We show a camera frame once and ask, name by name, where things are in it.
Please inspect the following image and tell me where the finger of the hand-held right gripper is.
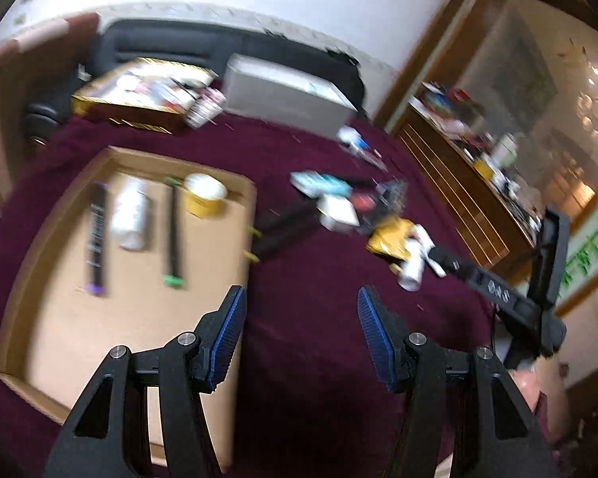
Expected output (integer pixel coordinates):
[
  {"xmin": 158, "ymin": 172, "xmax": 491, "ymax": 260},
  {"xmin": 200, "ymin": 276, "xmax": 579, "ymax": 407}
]
[
  {"xmin": 427, "ymin": 245, "xmax": 529, "ymax": 320},
  {"xmin": 525, "ymin": 208, "xmax": 572, "ymax": 310}
]

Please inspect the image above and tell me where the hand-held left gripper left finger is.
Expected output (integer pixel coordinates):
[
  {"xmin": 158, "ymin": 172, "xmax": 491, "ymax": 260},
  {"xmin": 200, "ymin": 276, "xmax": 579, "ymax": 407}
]
[{"xmin": 42, "ymin": 285, "xmax": 247, "ymax": 478}]

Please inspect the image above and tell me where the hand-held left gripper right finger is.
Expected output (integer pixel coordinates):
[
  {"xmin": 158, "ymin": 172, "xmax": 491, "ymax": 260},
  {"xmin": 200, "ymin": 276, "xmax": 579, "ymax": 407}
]
[{"xmin": 357, "ymin": 286, "xmax": 561, "ymax": 478}]

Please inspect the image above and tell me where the shallow cardboard box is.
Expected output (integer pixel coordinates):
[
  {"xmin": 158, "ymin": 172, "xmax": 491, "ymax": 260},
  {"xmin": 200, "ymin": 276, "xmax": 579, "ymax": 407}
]
[{"xmin": 0, "ymin": 146, "xmax": 258, "ymax": 470}]

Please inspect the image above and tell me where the teal tissue pack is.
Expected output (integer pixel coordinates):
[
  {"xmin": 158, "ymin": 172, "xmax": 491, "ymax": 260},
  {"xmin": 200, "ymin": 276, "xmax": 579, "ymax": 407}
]
[{"xmin": 290, "ymin": 170, "xmax": 352, "ymax": 199}]

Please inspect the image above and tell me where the person's right hand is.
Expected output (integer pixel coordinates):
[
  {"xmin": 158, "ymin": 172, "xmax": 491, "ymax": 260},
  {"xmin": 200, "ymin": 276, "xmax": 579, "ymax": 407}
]
[{"xmin": 511, "ymin": 360, "xmax": 570, "ymax": 443}]

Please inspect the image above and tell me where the small white bottle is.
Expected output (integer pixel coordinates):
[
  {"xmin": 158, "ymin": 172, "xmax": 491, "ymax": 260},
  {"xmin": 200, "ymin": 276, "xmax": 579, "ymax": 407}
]
[{"xmin": 396, "ymin": 236, "xmax": 427, "ymax": 292}]

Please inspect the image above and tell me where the maroon tablecloth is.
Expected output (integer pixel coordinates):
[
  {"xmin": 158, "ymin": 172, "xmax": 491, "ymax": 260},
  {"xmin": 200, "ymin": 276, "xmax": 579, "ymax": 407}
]
[{"xmin": 0, "ymin": 114, "xmax": 539, "ymax": 478}]

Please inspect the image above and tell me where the yellow snack packet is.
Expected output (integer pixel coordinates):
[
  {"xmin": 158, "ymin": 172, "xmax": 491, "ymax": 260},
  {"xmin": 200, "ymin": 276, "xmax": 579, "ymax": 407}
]
[{"xmin": 366, "ymin": 216, "xmax": 415, "ymax": 262}]

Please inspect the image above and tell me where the wooden sideboard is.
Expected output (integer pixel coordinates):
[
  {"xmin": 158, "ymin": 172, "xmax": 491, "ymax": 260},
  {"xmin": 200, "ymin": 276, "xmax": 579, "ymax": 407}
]
[{"xmin": 391, "ymin": 97, "xmax": 541, "ymax": 267}]

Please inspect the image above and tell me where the black tube with green cap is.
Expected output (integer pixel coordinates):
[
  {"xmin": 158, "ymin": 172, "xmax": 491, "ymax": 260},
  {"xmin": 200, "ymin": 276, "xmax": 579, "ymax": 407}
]
[{"xmin": 160, "ymin": 175, "xmax": 186, "ymax": 290}]

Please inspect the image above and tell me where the red and black package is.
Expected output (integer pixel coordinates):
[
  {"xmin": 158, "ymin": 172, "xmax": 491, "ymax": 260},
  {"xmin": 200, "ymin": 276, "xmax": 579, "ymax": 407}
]
[{"xmin": 351, "ymin": 179, "xmax": 409, "ymax": 225}]

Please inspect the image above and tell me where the small white box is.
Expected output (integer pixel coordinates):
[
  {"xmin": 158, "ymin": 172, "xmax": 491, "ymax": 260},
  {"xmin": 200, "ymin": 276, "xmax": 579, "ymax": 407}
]
[{"xmin": 316, "ymin": 195, "xmax": 360, "ymax": 232}]

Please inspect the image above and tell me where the white plastic bottle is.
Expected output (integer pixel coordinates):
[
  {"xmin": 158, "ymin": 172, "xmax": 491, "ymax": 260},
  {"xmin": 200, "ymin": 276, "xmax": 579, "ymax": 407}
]
[{"xmin": 110, "ymin": 175, "xmax": 153, "ymax": 251}]

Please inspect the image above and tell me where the black tube with purple cap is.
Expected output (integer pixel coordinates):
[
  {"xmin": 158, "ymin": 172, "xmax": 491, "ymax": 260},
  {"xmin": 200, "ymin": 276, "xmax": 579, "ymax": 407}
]
[{"xmin": 82, "ymin": 182, "xmax": 111, "ymax": 297}]

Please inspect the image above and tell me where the small white and blue packet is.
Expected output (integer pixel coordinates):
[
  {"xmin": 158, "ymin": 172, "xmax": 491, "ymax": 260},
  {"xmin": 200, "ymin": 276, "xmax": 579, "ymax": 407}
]
[{"xmin": 338, "ymin": 127, "xmax": 387, "ymax": 167}]

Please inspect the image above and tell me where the wood framed glass panel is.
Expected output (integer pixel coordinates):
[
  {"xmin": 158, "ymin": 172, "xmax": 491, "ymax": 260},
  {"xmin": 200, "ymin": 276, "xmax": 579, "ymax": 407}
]
[{"xmin": 374, "ymin": 0, "xmax": 598, "ymax": 310}]

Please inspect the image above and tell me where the striped can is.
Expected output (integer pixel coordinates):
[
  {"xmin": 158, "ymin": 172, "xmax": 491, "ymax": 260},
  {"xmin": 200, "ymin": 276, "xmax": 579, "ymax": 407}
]
[{"xmin": 185, "ymin": 87, "xmax": 226, "ymax": 129}]

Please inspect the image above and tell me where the grey rectangular box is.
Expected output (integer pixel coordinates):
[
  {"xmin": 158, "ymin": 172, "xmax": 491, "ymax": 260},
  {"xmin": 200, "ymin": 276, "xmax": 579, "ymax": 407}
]
[{"xmin": 222, "ymin": 52, "xmax": 358, "ymax": 139}]

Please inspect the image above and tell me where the gold-edged box of items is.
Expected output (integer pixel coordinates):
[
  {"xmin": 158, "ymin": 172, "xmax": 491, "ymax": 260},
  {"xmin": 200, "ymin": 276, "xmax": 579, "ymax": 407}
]
[{"xmin": 71, "ymin": 57, "xmax": 219, "ymax": 135}]

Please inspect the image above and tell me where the black padded seat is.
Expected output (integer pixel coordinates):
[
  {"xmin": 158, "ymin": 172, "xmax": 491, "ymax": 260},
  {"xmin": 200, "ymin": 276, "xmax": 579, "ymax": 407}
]
[{"xmin": 25, "ymin": 19, "xmax": 367, "ymax": 146}]

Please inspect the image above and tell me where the green leaf wall picture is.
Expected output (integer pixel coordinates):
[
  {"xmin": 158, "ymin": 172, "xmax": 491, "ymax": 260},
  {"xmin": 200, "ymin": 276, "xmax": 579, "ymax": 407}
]
[{"xmin": 558, "ymin": 194, "xmax": 598, "ymax": 310}]

